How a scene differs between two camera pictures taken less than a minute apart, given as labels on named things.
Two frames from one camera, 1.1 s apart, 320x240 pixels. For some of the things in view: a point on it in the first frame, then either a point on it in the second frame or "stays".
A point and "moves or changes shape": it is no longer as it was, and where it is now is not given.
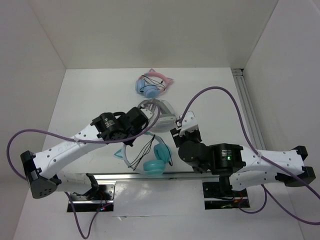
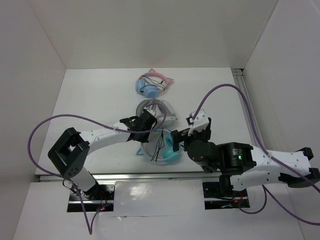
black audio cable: [144, 151] -> [160, 144]
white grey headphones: [164, 116] stays
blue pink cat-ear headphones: [152, 84] stays
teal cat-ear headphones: [162, 155] moves or changes shape
